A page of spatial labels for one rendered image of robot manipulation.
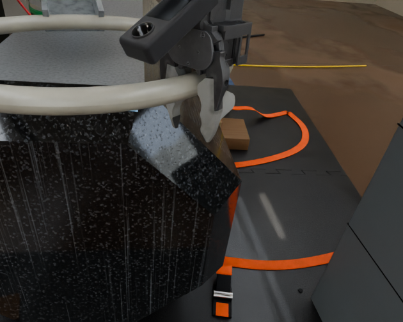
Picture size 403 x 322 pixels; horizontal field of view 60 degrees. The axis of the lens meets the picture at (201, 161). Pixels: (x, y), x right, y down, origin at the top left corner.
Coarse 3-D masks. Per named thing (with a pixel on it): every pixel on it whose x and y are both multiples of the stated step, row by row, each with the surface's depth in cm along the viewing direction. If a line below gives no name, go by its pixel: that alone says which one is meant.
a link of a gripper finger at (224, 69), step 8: (216, 56) 40; (224, 56) 40; (216, 64) 41; (224, 64) 41; (208, 72) 42; (216, 72) 41; (224, 72) 41; (216, 80) 41; (224, 80) 41; (216, 88) 42; (224, 88) 42; (216, 96) 42; (216, 104) 43
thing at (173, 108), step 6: (168, 66) 46; (174, 66) 45; (168, 72) 46; (174, 72) 45; (180, 72) 45; (186, 72) 47; (174, 102) 47; (180, 102) 48; (168, 108) 48; (174, 108) 48; (174, 114) 49; (174, 120) 49; (174, 126) 50
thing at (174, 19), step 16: (176, 0) 37; (192, 0) 36; (208, 0) 38; (144, 16) 37; (160, 16) 36; (176, 16) 36; (192, 16) 37; (128, 32) 36; (144, 32) 35; (160, 32) 35; (176, 32) 36; (128, 48) 36; (144, 48) 34; (160, 48) 35
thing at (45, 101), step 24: (0, 24) 65; (24, 24) 69; (48, 24) 72; (72, 24) 74; (96, 24) 75; (120, 24) 75; (192, 72) 45; (0, 96) 36; (24, 96) 36; (48, 96) 36; (72, 96) 36; (96, 96) 37; (120, 96) 38; (144, 96) 39; (168, 96) 41; (192, 96) 44
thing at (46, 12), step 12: (48, 0) 80; (60, 0) 81; (72, 0) 82; (84, 0) 83; (96, 0) 76; (48, 12) 71; (60, 12) 78; (72, 12) 79; (84, 12) 80; (96, 12) 78
